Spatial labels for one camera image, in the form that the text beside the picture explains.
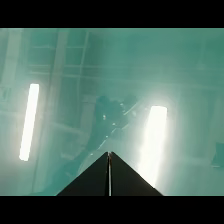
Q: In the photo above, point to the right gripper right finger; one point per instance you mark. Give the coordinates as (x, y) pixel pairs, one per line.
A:
(128, 181)

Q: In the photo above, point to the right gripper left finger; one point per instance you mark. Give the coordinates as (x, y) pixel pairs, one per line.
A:
(95, 181)

